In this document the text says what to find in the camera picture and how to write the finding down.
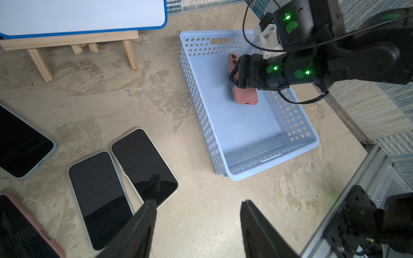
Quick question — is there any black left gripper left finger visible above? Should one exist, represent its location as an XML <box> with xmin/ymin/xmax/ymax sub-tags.
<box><xmin>98</xmin><ymin>200</ymin><xmax>157</xmax><ymax>258</ymax></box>

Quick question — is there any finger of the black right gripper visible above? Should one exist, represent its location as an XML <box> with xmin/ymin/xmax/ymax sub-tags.
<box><xmin>229</xmin><ymin>59</ymin><xmax>240</xmax><ymax>88</ymax></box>

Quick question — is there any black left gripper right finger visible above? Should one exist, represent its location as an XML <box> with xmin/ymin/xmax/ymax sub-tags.
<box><xmin>240</xmin><ymin>200</ymin><xmax>299</xmax><ymax>258</ymax></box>

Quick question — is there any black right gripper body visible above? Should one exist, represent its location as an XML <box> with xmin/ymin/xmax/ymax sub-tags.
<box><xmin>237</xmin><ymin>52</ymin><xmax>323</xmax><ymax>90</ymax></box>

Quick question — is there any face-down phone salmon case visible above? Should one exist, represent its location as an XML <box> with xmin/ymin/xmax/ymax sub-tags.
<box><xmin>228</xmin><ymin>53</ymin><xmax>259</xmax><ymax>105</ymax></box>

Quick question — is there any phone pink case purple button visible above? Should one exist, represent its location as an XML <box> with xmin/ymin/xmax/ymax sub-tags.
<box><xmin>1</xmin><ymin>193</ymin><xmax>66</xmax><ymax>258</ymax></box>

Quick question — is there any black phone without case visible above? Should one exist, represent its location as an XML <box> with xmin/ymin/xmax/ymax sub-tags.
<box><xmin>1</xmin><ymin>104</ymin><xmax>58</xmax><ymax>179</ymax></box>

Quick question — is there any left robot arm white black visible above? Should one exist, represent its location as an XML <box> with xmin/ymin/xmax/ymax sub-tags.
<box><xmin>98</xmin><ymin>186</ymin><xmax>413</xmax><ymax>258</ymax></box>

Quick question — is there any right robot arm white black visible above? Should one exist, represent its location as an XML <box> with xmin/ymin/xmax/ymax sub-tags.
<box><xmin>229</xmin><ymin>1</ymin><xmax>413</xmax><ymax>92</ymax></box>

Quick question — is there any light blue perforated storage basket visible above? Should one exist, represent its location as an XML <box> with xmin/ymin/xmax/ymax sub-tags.
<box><xmin>180</xmin><ymin>30</ymin><xmax>320</xmax><ymax>181</ymax></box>

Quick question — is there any wooden tabletop easel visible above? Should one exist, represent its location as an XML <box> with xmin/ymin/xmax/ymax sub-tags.
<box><xmin>1</xmin><ymin>31</ymin><xmax>139</xmax><ymax>82</ymax></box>

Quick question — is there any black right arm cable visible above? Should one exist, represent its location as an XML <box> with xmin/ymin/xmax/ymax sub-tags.
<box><xmin>241</xmin><ymin>0</ymin><xmax>413</xmax><ymax>105</ymax></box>

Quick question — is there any aluminium frame rail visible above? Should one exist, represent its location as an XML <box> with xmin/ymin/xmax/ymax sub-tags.
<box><xmin>300</xmin><ymin>145</ymin><xmax>413</xmax><ymax>258</ymax></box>

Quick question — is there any small whiteboard blue frame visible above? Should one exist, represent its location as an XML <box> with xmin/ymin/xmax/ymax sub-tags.
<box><xmin>1</xmin><ymin>0</ymin><xmax>167</xmax><ymax>39</ymax></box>

